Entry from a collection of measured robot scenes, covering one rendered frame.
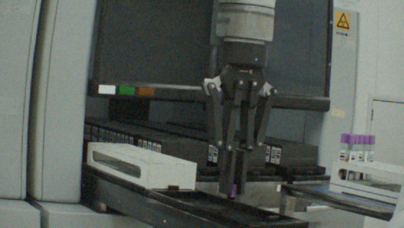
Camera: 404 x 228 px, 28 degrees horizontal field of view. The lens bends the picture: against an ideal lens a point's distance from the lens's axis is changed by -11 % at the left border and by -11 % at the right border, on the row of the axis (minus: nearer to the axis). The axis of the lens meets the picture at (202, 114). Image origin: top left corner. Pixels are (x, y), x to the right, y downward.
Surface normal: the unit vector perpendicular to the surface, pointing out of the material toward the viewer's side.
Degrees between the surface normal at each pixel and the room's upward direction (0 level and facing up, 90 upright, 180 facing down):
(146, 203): 90
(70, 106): 90
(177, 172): 90
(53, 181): 90
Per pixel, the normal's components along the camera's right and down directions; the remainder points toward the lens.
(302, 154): 0.49, 0.09
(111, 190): -0.86, -0.05
